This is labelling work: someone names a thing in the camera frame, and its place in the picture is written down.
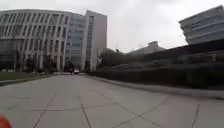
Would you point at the row of trees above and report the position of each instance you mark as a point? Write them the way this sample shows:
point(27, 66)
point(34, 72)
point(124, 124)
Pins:
point(46, 63)

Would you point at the dark hedge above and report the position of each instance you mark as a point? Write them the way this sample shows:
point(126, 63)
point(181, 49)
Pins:
point(173, 75)

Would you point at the large pale multi-storey building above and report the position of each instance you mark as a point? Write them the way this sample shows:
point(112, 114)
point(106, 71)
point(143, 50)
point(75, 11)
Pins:
point(40, 30)

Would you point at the robot's own part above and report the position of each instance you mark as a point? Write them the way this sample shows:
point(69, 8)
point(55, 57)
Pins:
point(3, 123)

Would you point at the clump of dark trees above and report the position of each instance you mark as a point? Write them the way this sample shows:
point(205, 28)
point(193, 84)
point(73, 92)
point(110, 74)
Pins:
point(111, 57)

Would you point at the grey concrete slab road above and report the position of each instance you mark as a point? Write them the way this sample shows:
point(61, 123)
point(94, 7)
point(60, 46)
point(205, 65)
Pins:
point(100, 100)

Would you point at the grey kerb beside lawn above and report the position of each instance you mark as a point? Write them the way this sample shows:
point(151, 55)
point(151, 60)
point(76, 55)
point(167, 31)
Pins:
point(20, 80)

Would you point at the white car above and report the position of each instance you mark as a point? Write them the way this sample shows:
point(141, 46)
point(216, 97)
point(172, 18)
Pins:
point(76, 71)

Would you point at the building with glass bands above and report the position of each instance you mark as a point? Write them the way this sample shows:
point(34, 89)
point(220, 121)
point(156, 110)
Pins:
point(205, 28)

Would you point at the grass lawn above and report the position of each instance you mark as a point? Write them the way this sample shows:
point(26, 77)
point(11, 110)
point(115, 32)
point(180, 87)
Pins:
point(16, 75)

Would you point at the pale concrete kerb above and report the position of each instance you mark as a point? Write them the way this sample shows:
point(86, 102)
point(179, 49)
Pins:
point(166, 89)

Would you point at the low dark building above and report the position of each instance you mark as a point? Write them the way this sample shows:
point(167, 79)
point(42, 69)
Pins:
point(186, 51)

